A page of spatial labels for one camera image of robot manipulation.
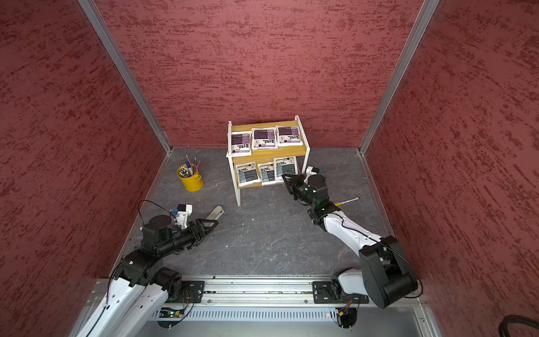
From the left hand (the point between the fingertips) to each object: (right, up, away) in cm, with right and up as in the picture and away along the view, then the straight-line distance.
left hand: (215, 230), depth 72 cm
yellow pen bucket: (-19, +15, +27) cm, 36 cm away
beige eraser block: (-5, +2, +18) cm, 19 cm away
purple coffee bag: (+8, +31, +2) cm, 32 cm away
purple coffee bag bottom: (+26, +34, +5) cm, 44 cm away
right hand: (+23, +18, +9) cm, 31 cm away
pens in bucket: (-21, +21, +27) cm, 40 cm away
